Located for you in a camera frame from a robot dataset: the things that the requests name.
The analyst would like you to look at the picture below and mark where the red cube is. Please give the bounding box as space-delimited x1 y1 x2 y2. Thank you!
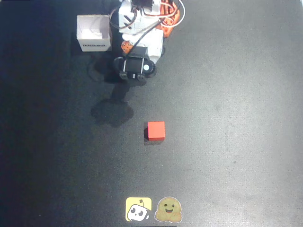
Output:
147 121 166 142

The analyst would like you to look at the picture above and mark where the white cable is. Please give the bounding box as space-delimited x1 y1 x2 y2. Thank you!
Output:
155 0 186 28

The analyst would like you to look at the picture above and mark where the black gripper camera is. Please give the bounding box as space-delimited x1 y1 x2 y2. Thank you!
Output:
114 46 157 82

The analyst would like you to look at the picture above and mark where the yellow robot sticker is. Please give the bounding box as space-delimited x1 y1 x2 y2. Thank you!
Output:
125 196 152 222

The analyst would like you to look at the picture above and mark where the hugging face emoji sticker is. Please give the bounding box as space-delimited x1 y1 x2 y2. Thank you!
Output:
154 196 183 223

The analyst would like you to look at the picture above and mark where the white cardboard box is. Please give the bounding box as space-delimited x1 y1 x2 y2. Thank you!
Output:
76 14 113 52

